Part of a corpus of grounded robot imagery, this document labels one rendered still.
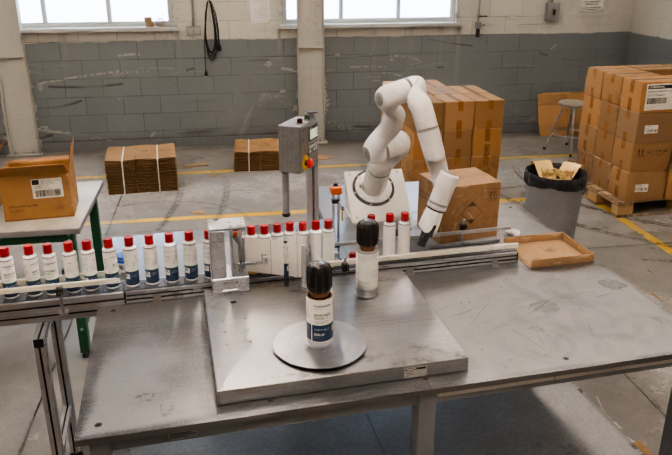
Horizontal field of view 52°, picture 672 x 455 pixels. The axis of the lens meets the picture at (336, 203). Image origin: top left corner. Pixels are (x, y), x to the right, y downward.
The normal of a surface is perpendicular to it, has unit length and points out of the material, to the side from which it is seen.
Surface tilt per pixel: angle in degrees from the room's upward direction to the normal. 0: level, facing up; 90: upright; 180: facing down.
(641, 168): 93
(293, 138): 90
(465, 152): 92
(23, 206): 89
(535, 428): 1
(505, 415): 0
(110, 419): 0
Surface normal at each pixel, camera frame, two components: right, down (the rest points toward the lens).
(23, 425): 0.00, -0.94
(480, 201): 0.33, 0.32
